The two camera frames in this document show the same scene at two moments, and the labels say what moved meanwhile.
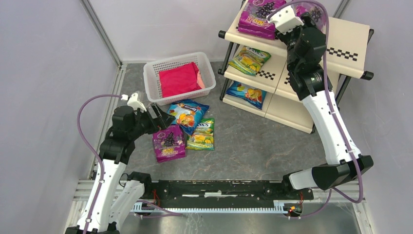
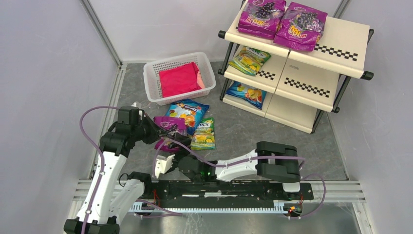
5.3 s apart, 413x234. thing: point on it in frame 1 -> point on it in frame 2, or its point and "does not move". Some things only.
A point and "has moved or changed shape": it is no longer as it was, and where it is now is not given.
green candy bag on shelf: [250, 60] does not move
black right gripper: [303, 21] -> [178, 155]
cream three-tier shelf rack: [255, 76] does not move
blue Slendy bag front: [254, 96] does not move
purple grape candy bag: [169, 144] has moved or changed shape
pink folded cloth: [180, 80] does not move
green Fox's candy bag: [203, 137] does not move
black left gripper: [155, 115] -> [161, 131]
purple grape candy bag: [254, 21] does not move
